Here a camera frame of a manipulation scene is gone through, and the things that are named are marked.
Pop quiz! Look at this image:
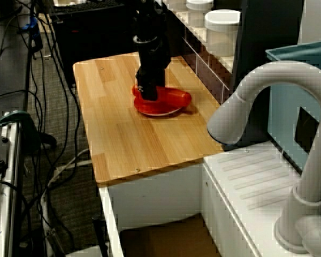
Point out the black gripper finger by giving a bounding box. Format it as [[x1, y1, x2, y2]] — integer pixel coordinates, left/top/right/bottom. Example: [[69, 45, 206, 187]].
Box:
[[138, 78, 159, 102]]

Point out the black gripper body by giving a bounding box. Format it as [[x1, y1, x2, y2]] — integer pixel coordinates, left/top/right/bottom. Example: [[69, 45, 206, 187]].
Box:
[[134, 35, 172, 87]]

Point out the red plastic bell pepper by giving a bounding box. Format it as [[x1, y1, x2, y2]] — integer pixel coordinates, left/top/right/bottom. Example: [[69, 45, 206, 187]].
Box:
[[131, 85, 193, 108]]

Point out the red round plate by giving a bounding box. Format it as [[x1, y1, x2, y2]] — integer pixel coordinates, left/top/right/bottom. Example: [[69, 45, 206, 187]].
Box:
[[133, 90, 188, 118]]

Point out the black equipment case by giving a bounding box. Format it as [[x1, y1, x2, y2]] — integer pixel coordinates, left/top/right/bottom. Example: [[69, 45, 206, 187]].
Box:
[[49, 3, 140, 82]]

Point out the white plastic jar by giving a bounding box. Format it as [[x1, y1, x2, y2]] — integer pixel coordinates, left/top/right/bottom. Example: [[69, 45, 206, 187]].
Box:
[[186, 0, 215, 27], [204, 10, 242, 57]]

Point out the white toy kitchen cabinet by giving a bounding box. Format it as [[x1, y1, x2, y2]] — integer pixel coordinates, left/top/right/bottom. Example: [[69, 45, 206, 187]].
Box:
[[97, 141, 321, 257]]

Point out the grey toy faucet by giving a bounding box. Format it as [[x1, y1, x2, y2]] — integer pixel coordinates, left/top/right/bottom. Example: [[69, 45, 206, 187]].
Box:
[[206, 60, 321, 255]]

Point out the teal plastic bin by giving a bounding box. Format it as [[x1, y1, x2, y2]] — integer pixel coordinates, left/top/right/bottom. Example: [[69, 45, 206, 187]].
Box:
[[265, 39, 321, 187]]

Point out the white toy sink drainboard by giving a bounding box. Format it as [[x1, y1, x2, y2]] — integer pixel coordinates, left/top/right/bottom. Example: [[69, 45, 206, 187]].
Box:
[[202, 141, 321, 257]]

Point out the black rod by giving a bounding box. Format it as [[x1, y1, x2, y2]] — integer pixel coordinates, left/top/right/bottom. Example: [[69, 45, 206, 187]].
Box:
[[91, 215, 110, 257]]

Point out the black cable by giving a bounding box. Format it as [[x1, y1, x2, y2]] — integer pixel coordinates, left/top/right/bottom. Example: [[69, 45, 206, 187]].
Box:
[[20, 0, 36, 115], [38, 14, 80, 168]]

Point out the dark kitchen shelf post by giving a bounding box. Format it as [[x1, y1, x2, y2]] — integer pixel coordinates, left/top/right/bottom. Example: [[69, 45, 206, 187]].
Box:
[[231, 0, 306, 93]]

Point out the blue cable clip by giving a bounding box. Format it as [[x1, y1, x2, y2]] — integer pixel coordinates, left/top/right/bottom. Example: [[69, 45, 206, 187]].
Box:
[[23, 16, 41, 39]]

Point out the aluminium frame rail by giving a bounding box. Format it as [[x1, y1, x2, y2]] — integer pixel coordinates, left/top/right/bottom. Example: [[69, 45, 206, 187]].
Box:
[[0, 112, 25, 257]]

